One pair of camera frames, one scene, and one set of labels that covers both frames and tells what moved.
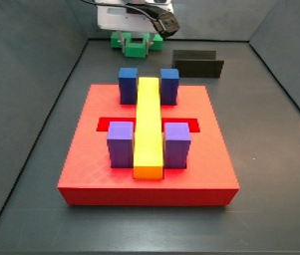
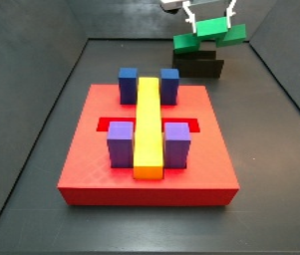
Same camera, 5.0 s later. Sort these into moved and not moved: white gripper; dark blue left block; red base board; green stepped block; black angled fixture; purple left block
Moved: green stepped block; white gripper
Not moved: red base board; dark blue left block; black angled fixture; purple left block
